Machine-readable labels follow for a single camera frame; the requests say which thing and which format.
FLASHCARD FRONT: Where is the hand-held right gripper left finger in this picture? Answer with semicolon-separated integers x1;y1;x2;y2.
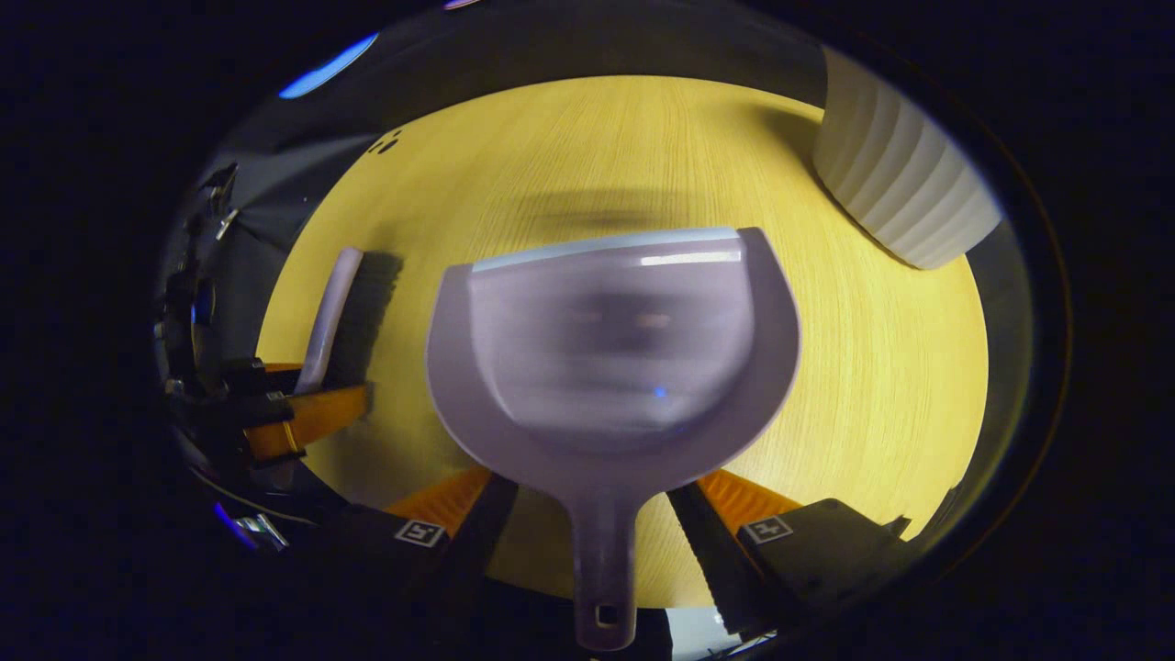
340;466;520;630

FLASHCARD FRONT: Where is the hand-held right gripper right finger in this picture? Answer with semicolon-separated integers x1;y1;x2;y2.
666;470;914;644

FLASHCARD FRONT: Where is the small light pink broom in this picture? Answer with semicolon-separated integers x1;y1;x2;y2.
294;246;405;396

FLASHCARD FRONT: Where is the light pink plastic dustpan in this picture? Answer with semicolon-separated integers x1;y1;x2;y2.
425;227;802;653

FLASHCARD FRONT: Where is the white ribbed garbage bin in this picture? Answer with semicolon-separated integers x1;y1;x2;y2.
812;46;1004;272

